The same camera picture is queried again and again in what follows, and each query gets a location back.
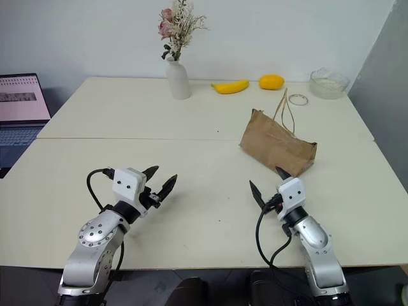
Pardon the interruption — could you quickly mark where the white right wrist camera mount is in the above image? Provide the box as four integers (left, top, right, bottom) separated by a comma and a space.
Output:
277, 177, 308, 222

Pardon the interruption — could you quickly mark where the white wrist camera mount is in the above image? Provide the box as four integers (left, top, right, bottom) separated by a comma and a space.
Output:
112, 167, 149, 218
277, 177, 308, 222

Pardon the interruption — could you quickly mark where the open laptop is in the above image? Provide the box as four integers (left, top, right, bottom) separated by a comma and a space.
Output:
0, 73, 53, 170

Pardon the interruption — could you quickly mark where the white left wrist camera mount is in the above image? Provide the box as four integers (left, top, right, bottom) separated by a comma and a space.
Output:
112, 167, 149, 218

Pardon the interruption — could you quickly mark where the white ceramic vase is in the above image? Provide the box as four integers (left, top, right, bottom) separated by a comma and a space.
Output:
165, 60, 193, 101

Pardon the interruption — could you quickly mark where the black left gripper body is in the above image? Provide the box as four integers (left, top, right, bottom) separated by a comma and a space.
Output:
139, 186, 161, 210

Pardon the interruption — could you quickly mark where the yellow mango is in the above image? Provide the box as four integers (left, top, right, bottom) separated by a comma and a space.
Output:
258, 74, 286, 91

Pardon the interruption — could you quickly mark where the thin ring band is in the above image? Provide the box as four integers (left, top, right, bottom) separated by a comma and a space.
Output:
288, 92, 310, 106

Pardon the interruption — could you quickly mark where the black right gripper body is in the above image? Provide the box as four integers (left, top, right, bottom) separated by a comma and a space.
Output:
263, 193, 284, 214

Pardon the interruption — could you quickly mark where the yellow banana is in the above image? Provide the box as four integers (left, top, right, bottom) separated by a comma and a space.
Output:
210, 79, 251, 95

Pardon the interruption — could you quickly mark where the dried flower bouquet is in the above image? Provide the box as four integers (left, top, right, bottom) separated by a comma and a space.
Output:
157, 0, 212, 63

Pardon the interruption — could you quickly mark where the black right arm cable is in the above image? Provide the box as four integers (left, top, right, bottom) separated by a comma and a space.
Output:
254, 194, 316, 302

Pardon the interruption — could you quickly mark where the brown paper bag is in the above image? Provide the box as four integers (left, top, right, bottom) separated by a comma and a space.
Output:
238, 88, 319, 179

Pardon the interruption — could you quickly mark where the clear glass bowl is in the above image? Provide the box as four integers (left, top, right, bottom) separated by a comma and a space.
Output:
309, 67, 351, 100

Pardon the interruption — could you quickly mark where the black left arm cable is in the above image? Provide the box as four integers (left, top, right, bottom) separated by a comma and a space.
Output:
85, 168, 126, 281

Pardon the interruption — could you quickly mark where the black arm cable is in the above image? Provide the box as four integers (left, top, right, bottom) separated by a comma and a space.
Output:
254, 194, 316, 302
85, 168, 126, 281

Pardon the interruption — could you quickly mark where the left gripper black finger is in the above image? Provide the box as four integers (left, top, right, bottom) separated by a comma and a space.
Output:
142, 164, 160, 182
156, 174, 179, 202

